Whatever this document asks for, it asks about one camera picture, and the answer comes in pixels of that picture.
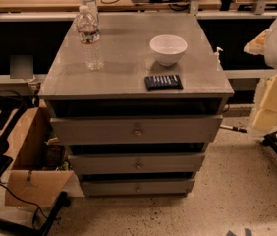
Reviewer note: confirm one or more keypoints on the dark blue snack packet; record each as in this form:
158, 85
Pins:
163, 82

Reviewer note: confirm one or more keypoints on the grey bottom drawer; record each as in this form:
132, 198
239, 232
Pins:
128, 188

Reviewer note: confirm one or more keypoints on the grey middle drawer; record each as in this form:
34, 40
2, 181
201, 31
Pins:
136, 163

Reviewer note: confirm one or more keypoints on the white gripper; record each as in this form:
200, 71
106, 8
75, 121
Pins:
266, 119

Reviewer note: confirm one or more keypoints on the white bowl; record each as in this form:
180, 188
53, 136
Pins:
168, 49

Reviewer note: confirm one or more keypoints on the white pump dispenser bottle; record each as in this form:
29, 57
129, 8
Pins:
218, 53

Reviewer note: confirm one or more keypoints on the grey drawer cabinet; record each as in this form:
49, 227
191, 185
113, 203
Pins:
70, 90

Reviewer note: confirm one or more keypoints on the clear front water bottle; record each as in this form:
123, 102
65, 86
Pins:
89, 34

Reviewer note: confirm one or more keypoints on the grey top drawer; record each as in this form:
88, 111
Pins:
123, 130

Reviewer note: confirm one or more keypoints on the grey drawer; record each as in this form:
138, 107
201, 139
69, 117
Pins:
123, 130
128, 188
136, 163

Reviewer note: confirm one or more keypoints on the brown cardboard box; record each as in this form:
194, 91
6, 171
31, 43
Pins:
29, 180

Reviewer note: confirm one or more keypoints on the black stand frame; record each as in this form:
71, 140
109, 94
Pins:
11, 99

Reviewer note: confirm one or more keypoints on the clear water bottle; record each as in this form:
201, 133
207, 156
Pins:
89, 0
89, 34

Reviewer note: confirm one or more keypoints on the clear rear water bottle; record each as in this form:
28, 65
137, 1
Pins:
89, 0

